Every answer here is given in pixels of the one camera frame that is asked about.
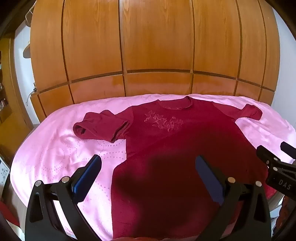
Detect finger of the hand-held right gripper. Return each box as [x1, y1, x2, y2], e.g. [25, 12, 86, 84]
[256, 145, 281, 173]
[280, 141, 296, 161]

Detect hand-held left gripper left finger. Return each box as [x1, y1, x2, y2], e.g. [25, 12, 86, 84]
[25, 154, 102, 241]

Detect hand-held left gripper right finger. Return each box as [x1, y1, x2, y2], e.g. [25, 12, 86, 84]
[195, 156, 271, 241]

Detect dark red embroidered shirt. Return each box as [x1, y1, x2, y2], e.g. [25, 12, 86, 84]
[73, 96, 270, 233]

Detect pink bed blanket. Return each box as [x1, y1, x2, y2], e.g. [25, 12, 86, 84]
[10, 93, 296, 234]

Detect red bed cover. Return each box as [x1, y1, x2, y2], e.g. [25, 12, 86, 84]
[0, 200, 21, 229]

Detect wooden shelf unit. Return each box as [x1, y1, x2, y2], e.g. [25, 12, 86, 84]
[0, 37, 35, 164]

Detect wooden wardrobe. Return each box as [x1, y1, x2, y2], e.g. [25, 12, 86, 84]
[30, 0, 281, 121]

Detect thin cable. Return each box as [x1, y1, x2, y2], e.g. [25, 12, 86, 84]
[26, 82, 38, 107]

